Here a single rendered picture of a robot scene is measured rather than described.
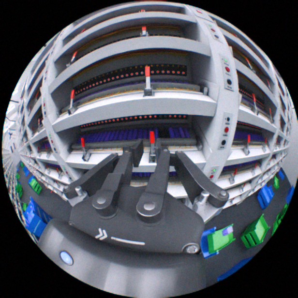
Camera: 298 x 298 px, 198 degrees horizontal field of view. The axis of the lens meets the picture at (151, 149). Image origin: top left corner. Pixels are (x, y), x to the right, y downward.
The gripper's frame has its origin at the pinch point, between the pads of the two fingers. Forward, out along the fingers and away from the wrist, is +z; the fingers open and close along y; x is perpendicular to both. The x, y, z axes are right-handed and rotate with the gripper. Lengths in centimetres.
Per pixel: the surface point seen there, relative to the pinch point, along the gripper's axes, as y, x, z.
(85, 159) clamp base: -25.6, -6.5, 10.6
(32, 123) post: -113, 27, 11
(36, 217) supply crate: -76, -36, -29
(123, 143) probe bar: -10.6, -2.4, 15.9
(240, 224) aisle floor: 84, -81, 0
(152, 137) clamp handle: 0.0, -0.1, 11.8
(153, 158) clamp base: 0.0, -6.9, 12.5
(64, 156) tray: -42.3, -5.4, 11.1
